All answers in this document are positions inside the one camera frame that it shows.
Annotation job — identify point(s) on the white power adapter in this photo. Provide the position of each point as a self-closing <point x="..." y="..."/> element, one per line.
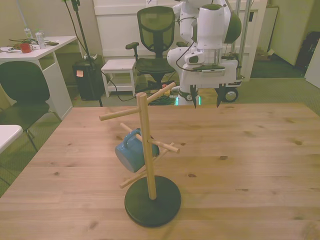
<point x="90" y="56"/>

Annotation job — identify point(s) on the black bag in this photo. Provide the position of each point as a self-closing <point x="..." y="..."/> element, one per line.
<point x="310" y="50"/>

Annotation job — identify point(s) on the white wheeled robot cart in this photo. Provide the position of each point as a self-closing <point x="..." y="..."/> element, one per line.
<point x="231" y="95"/>

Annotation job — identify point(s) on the orange sticky note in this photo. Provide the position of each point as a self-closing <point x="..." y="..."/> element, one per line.
<point x="80" y="73"/>

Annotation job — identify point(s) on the plastic bottle green label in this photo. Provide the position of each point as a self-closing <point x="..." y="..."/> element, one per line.
<point x="28" y="33"/>

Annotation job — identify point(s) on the red mug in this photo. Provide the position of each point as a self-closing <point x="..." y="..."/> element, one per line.
<point x="25" y="48"/>

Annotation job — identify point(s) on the white desk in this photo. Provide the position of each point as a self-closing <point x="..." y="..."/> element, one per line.
<point x="30" y="55"/>

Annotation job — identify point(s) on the wooden mug tree black base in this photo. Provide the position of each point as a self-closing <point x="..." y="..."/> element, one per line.
<point x="160" y="207"/>

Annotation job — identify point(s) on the small white stool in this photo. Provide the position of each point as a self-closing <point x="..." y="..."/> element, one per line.
<point x="118" y="65"/>

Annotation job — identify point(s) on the cardboard box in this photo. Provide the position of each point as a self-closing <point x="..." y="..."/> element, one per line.
<point x="262" y="53"/>

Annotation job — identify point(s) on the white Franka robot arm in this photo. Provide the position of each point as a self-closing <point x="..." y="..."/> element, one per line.
<point x="210" y="30"/>

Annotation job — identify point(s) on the black mesh office chair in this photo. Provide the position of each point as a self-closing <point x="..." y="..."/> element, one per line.
<point x="155" y="32"/>

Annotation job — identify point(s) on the blue enamel mug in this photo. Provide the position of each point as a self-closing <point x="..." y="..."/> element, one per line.
<point x="130" y="157"/>

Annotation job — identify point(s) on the small black desk device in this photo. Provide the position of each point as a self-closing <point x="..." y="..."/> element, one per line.
<point x="52" y="43"/>

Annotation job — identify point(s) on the black camera tripod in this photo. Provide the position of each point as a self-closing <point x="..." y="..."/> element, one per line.
<point x="80" y="26"/>

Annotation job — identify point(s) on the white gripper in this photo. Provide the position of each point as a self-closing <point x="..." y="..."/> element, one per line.
<point x="212" y="80"/>

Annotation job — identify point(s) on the dark plastic chair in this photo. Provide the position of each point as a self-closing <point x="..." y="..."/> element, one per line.
<point x="22" y="82"/>

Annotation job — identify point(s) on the black computer tower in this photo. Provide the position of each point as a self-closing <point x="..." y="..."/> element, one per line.
<point x="87" y="85"/>

